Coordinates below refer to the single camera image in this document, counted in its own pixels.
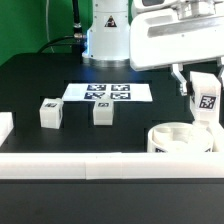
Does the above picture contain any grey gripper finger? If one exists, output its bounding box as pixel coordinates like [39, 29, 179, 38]
[171, 64, 188, 96]
[217, 57, 224, 88]

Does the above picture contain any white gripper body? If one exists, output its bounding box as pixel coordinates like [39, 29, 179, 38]
[130, 6, 224, 71]

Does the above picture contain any white round stool seat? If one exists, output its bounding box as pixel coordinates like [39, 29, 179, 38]
[147, 122, 214, 153]

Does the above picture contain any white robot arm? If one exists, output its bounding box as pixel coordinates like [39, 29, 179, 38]
[82, 0, 224, 95]

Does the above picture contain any white fiducial marker sheet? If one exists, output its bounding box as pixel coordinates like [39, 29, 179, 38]
[62, 83, 153, 102]

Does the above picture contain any white right fence piece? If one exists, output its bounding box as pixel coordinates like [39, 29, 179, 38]
[212, 123, 224, 152]

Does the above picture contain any white fence piece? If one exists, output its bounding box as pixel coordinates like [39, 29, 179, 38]
[212, 123, 224, 152]
[0, 112, 14, 147]

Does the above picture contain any white front fence bar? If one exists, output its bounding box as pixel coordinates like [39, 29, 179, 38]
[0, 152, 224, 180]

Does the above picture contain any white left fence piece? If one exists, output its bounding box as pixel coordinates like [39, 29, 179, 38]
[0, 112, 14, 147]

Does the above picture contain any black thick cable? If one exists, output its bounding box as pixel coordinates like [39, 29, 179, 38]
[37, 0, 88, 54]

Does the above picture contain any thin white cable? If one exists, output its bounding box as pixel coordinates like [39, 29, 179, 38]
[45, 0, 55, 54]

